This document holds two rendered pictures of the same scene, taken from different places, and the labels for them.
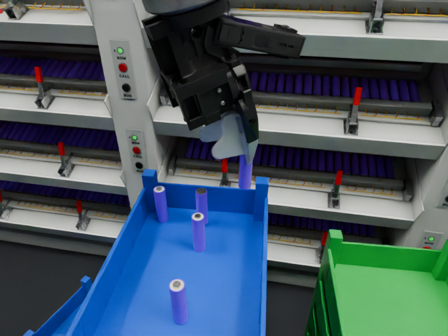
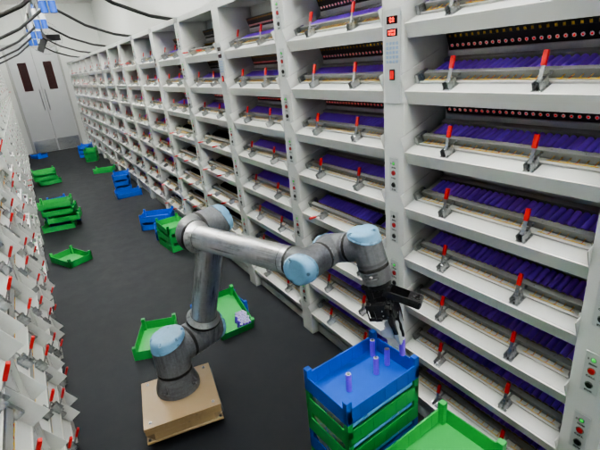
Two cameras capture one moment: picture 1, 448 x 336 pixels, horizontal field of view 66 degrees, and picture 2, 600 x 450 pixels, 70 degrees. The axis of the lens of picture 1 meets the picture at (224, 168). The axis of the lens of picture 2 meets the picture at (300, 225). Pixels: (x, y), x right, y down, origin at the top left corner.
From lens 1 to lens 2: 1.02 m
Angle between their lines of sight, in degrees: 45
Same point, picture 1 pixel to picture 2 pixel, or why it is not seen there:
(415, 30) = (539, 311)
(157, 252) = (359, 366)
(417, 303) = not seen: outside the picture
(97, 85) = not seen: hidden behind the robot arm
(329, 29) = (491, 292)
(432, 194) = (564, 431)
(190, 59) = (375, 297)
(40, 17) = not seen: hidden behind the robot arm
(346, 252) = (451, 418)
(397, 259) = (477, 437)
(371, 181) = (539, 405)
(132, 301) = (338, 376)
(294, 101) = (485, 323)
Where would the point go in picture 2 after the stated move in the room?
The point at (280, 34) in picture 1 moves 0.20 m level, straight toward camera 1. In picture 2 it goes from (407, 299) to (354, 327)
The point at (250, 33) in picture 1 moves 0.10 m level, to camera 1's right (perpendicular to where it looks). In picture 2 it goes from (395, 296) to (426, 308)
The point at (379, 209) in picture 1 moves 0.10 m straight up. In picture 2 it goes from (535, 427) to (538, 402)
